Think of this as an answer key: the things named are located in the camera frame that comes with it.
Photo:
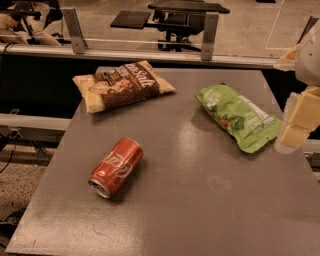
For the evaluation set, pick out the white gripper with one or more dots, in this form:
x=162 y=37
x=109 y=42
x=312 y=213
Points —
x=309 y=63

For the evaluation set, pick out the red coke can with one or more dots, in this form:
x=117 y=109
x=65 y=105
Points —
x=114 y=169

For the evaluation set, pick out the green snack bag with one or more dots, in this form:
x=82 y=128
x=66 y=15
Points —
x=251 y=126

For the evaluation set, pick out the black office chair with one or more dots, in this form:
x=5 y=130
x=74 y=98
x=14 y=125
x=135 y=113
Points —
x=179 y=19

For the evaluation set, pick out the brown sea salt chip bag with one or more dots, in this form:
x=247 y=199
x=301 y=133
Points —
x=123 y=85

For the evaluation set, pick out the black equipment top left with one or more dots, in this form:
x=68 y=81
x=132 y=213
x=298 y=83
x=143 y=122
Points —
x=29 y=21

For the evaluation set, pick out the right metal bracket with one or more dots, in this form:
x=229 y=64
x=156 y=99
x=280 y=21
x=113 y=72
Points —
x=310 y=23

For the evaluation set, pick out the metal bracket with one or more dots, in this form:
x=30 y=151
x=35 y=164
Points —
x=79 y=45
x=310 y=23
x=209 y=34

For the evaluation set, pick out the middle metal bracket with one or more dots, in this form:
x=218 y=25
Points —
x=209 y=34

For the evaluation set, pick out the left metal bracket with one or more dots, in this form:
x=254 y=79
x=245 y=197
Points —
x=79 y=45

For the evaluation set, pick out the metal rail beam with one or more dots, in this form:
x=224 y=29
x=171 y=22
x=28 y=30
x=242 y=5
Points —
x=133 y=56

